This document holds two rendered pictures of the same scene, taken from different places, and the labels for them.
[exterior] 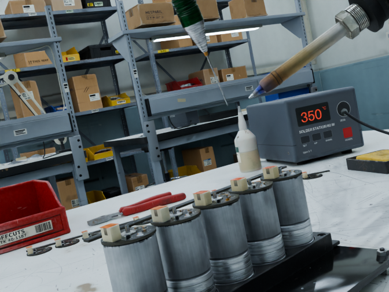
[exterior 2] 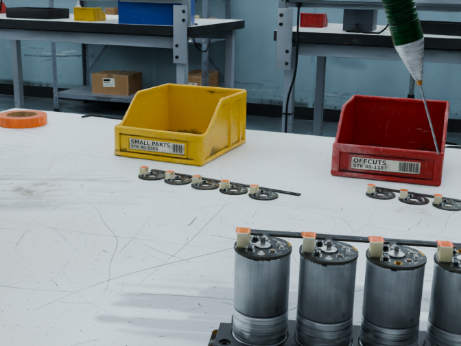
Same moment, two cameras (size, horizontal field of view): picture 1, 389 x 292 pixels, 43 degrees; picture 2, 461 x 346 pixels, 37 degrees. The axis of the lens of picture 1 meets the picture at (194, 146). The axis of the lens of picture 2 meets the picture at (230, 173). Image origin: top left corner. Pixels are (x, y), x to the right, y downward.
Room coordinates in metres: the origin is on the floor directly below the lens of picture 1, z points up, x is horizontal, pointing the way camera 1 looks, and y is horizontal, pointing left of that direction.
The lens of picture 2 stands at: (0.02, -0.16, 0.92)
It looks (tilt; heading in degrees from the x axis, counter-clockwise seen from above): 15 degrees down; 49
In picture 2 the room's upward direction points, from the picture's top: 1 degrees clockwise
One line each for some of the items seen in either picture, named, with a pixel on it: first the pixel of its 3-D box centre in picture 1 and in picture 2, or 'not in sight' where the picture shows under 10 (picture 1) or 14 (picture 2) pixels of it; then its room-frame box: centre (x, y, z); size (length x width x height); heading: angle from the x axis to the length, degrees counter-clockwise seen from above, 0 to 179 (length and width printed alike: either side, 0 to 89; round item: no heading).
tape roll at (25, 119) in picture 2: not in sight; (22, 119); (0.37, 0.63, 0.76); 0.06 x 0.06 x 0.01
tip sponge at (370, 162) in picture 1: (384, 160); not in sight; (0.56, -0.21, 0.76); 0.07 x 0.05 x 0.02; 16
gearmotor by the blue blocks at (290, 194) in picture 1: (287, 214); not in sight; (0.29, -0.05, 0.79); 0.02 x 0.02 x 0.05
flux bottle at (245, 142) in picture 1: (245, 138); not in sight; (0.74, -0.08, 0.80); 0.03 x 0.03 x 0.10
